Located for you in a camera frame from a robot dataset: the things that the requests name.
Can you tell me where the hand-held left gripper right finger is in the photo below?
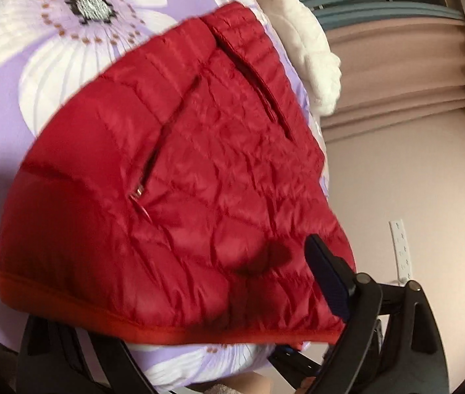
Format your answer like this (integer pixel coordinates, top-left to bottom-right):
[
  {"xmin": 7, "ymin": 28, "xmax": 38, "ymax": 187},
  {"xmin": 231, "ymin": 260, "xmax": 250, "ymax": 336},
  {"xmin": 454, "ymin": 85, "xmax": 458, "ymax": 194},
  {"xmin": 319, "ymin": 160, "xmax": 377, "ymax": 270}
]
[{"xmin": 304, "ymin": 234, "xmax": 451, "ymax": 394}]

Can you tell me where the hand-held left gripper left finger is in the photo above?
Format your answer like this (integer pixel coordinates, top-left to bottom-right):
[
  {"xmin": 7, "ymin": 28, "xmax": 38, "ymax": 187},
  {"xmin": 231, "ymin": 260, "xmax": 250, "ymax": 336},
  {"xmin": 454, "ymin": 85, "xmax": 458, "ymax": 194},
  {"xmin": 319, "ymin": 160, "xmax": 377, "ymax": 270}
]
[{"xmin": 16, "ymin": 315, "xmax": 165, "ymax": 394}]

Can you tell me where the red puffer jacket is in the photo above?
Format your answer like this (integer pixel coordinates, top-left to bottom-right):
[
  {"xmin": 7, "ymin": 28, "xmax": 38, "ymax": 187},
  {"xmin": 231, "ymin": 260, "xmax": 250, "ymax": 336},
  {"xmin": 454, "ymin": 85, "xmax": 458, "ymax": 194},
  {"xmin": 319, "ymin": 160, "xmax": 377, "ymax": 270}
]
[{"xmin": 0, "ymin": 1, "xmax": 357, "ymax": 345}]

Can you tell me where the white power strip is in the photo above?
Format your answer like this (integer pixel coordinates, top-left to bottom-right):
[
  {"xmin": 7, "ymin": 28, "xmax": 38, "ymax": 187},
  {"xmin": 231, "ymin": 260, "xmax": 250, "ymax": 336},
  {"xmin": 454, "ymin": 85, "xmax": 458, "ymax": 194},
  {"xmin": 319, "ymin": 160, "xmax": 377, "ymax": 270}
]
[{"xmin": 388, "ymin": 219, "xmax": 414, "ymax": 285}]

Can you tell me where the pink curtain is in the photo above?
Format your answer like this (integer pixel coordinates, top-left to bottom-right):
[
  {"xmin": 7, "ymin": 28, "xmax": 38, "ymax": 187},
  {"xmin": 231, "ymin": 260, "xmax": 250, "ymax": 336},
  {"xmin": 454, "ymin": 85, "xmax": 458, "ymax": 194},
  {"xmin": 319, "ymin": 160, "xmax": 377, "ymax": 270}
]
[{"xmin": 253, "ymin": 0, "xmax": 465, "ymax": 145}]

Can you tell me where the white plush goose toy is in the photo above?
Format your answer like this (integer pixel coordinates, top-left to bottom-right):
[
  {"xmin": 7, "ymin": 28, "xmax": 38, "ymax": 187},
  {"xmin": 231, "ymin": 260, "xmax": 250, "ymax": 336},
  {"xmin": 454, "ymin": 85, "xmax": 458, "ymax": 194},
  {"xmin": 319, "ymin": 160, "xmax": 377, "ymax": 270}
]
[{"xmin": 244, "ymin": 0, "xmax": 342, "ymax": 116}]

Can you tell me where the purple floral bedsheet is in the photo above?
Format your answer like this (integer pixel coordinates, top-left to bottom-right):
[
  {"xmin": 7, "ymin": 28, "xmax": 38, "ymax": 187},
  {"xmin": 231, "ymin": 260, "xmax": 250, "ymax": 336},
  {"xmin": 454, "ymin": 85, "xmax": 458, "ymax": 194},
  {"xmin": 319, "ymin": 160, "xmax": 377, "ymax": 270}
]
[{"xmin": 0, "ymin": 0, "xmax": 332, "ymax": 390}]

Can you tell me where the teal curtain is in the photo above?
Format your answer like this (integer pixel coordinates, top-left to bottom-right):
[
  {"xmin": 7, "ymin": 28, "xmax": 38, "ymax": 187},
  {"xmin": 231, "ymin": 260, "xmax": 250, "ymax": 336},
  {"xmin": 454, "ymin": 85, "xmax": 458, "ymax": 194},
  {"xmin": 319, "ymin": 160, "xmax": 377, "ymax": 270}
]
[{"xmin": 297, "ymin": 0, "xmax": 465, "ymax": 27}]

